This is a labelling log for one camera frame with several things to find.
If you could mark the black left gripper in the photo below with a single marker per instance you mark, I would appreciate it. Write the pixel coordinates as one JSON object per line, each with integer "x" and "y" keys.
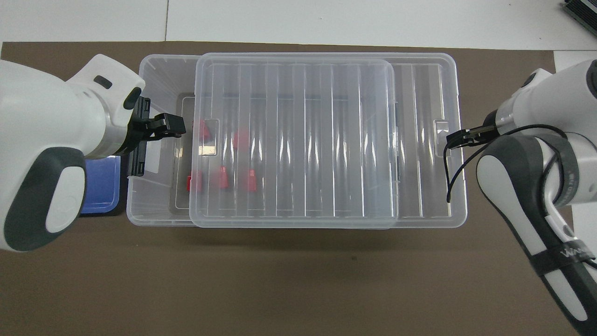
{"x": 135, "y": 133}

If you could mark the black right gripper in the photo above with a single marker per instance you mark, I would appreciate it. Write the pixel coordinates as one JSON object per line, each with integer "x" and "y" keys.
{"x": 482, "y": 132}

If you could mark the red plastic block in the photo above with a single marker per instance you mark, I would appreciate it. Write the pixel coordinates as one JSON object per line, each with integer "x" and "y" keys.
{"x": 195, "y": 181}
{"x": 241, "y": 139}
{"x": 204, "y": 130}
{"x": 252, "y": 180}
{"x": 224, "y": 177}

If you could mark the clear ribbed plastic lid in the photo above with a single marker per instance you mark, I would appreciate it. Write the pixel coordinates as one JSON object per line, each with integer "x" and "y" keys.
{"x": 326, "y": 140}

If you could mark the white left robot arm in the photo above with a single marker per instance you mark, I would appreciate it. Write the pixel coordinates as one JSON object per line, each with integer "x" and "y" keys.
{"x": 46, "y": 107}

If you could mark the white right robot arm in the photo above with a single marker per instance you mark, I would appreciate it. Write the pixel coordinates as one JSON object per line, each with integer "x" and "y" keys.
{"x": 559, "y": 93}

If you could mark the clear plastic storage box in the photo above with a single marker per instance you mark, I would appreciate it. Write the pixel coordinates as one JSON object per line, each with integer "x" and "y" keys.
{"x": 163, "y": 205}

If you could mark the blue plastic tray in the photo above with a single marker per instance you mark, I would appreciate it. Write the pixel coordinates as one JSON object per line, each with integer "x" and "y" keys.
{"x": 100, "y": 186}

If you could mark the grey finned metal device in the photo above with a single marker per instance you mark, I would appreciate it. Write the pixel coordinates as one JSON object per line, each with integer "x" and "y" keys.
{"x": 583, "y": 11}

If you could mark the brown paper table mat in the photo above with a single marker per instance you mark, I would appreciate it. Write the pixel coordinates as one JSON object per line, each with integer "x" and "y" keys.
{"x": 280, "y": 280}

